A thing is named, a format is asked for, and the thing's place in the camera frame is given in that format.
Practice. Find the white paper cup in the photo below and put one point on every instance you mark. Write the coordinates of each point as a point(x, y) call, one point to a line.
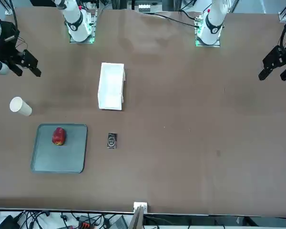
point(20, 107)

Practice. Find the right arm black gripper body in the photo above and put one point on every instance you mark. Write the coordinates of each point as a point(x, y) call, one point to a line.
point(8, 45)

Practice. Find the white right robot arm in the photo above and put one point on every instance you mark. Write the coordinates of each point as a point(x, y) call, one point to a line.
point(77, 26)

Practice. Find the aluminium profile post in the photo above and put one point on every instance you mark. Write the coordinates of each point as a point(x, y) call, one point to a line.
point(137, 218)

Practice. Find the gray rectangular tray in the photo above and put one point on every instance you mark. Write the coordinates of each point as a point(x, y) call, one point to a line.
point(62, 157)

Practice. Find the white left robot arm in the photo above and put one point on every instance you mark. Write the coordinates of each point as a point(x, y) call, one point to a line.
point(213, 23)

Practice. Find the white power strip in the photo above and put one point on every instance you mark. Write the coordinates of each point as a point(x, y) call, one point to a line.
point(144, 8)

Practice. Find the dark ribbed power adapter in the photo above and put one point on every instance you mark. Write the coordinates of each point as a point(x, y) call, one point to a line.
point(119, 222)

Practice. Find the orange black connector device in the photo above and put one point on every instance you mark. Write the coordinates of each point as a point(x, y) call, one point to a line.
point(84, 224)

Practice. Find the red apple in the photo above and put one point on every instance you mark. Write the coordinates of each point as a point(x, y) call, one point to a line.
point(58, 136)

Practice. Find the small black printed box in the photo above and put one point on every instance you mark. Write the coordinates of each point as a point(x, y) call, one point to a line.
point(112, 140)

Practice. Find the white plastic bin box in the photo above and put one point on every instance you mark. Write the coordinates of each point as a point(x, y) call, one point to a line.
point(110, 88)

